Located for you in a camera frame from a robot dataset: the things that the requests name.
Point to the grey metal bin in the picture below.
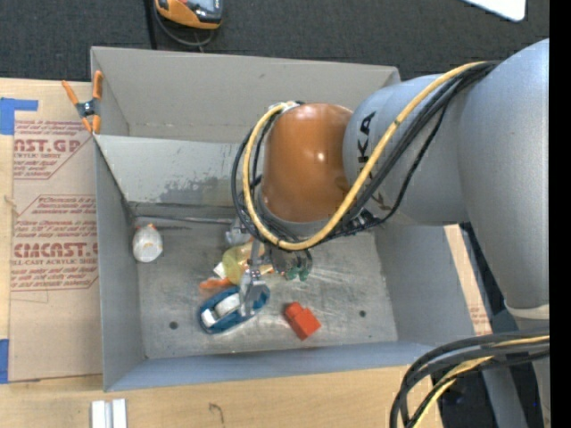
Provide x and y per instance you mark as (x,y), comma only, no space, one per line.
(178,105)

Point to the white bottle orange cap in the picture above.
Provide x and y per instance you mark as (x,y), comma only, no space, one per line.
(147,244)

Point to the blue tape dispenser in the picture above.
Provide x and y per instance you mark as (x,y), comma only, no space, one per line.
(218,317)

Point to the red block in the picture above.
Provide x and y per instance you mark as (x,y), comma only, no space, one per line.
(303,321)

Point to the yellow translucent cup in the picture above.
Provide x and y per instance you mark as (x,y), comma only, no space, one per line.
(235,263)

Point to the orange toy carrot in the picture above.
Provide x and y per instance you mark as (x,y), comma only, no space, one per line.
(214,284)

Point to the brown cardboard board red print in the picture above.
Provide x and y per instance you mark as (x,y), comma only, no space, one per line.
(53,328)

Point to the clear plastic piece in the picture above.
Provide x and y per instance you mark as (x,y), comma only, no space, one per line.
(236,234)

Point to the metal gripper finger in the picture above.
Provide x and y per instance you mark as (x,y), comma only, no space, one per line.
(259,292)
(245,292)

